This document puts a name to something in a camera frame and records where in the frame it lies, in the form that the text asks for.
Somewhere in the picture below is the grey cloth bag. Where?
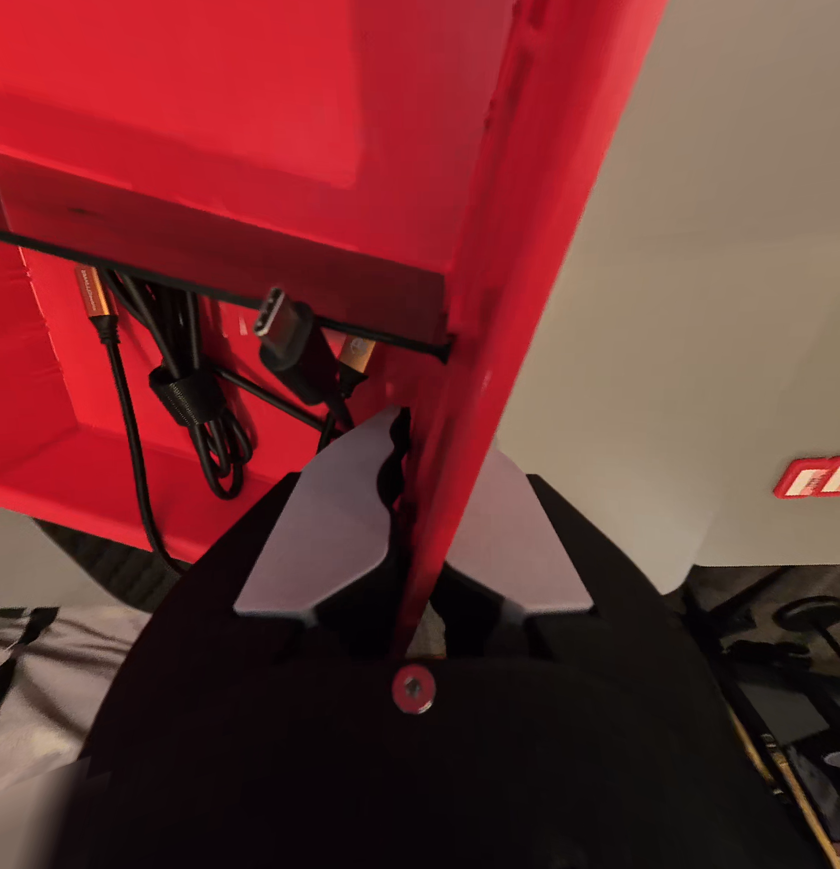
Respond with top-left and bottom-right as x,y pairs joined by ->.
0,604 -> 151,795

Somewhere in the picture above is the red plastic bin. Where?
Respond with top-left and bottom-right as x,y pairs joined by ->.
0,0 -> 668,659

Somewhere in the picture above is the black chair base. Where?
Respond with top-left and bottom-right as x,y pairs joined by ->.
691,567 -> 840,680

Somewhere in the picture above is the black cable with orange plugs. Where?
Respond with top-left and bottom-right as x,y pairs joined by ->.
72,265 -> 379,574

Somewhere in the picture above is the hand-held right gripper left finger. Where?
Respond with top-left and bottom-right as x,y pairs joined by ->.
233,406 -> 413,622

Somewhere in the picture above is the red white rectangular sticker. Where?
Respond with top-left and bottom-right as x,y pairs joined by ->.
773,455 -> 840,501

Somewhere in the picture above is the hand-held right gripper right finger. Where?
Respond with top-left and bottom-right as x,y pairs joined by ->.
446,448 -> 594,620

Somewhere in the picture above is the black usb-c cable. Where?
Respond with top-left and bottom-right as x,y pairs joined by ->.
104,268 -> 358,501

